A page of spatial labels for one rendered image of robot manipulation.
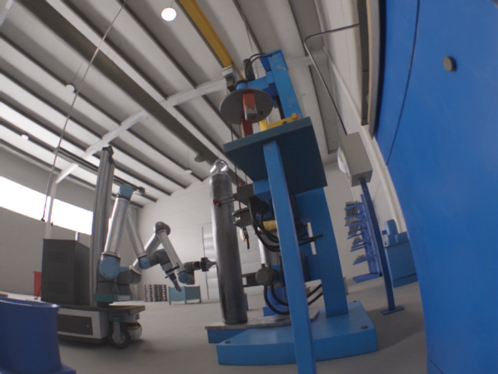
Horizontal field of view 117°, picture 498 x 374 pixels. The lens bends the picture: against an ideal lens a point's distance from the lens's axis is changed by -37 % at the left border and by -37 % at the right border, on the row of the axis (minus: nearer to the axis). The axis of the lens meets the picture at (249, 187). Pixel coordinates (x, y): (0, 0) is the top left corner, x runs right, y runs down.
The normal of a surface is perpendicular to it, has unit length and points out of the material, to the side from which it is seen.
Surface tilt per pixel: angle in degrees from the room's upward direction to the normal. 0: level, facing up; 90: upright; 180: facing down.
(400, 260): 90
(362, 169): 90
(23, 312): 117
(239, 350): 90
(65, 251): 90
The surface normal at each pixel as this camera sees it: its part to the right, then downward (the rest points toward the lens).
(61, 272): 0.24, -0.42
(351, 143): -0.37, -0.33
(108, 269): 0.61, -0.31
